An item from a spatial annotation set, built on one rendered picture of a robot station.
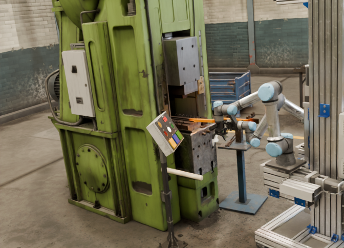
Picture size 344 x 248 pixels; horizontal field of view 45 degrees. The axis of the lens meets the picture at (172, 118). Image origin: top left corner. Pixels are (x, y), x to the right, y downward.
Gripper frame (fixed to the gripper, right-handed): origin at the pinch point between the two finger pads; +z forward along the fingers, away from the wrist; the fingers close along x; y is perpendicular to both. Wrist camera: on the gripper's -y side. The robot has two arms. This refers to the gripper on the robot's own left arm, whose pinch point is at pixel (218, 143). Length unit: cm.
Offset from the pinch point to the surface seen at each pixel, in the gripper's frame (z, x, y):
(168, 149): -4.7, -41.5, -15.2
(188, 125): -4, 12, -49
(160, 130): -20, -43, -21
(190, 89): -37, 20, -50
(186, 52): -71, 18, -50
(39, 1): -153, 186, -705
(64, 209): 93, -64, -182
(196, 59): -62, 32, -52
